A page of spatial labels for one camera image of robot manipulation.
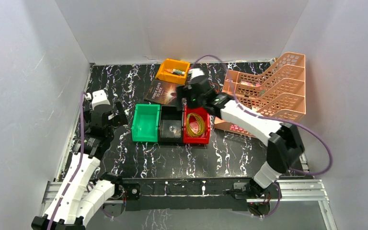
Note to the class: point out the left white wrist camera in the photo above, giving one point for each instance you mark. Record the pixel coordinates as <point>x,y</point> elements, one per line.
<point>99,98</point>

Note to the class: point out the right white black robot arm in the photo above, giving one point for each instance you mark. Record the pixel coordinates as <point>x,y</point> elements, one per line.
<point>282,138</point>

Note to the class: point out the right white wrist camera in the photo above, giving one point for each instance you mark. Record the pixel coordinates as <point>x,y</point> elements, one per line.
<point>195,75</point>

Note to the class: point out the marker in orange bin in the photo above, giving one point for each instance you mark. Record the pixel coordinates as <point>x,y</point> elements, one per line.
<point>176,72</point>

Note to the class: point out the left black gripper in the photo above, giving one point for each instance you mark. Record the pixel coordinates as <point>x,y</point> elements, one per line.
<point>114,115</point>

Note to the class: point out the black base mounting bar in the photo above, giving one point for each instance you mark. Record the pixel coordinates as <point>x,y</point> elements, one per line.
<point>183,193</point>

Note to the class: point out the pink tiered file tray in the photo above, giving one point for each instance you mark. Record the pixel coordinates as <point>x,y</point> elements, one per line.
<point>278,92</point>

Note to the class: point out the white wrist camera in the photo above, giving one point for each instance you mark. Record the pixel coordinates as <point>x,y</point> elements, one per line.
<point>195,75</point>
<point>99,98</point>

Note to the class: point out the red plastic bin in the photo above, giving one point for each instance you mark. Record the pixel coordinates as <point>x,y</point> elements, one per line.
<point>196,126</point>

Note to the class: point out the aluminium frame rail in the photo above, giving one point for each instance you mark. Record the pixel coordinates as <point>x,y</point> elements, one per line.
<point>301,190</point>

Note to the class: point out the orange plastic bin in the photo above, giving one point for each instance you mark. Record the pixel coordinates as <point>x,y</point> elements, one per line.
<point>173,64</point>

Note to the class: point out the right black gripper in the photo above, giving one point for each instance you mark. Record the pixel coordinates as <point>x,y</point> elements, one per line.
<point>183,92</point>

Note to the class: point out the green plastic bin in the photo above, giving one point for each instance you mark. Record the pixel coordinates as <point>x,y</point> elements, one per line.
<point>146,123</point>

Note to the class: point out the dark paperback book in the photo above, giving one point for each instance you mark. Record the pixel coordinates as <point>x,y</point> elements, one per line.
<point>162,92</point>

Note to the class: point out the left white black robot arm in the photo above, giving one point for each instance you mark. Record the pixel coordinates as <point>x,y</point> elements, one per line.
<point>71,209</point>

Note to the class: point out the black plastic bin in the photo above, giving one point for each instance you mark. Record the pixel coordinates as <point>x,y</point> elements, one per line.
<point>171,125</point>

